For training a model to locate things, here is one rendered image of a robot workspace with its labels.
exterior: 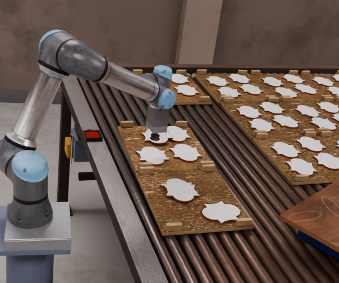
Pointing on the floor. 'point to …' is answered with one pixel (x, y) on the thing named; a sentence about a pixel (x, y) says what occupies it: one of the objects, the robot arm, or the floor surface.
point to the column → (45, 258)
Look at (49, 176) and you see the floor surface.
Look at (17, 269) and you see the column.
